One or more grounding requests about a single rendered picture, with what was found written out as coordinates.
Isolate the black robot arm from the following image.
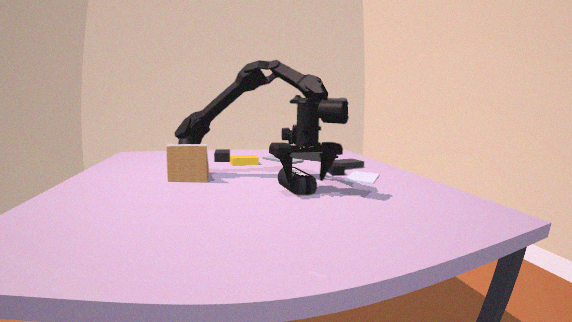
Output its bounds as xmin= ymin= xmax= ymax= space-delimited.
xmin=175 ymin=60 xmax=349 ymax=144

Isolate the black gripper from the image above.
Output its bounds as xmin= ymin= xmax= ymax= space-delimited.
xmin=269 ymin=121 xmax=343 ymax=183

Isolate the dark grey rounded unit with white label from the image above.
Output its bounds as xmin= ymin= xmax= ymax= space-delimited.
xmin=278 ymin=167 xmax=317 ymax=195

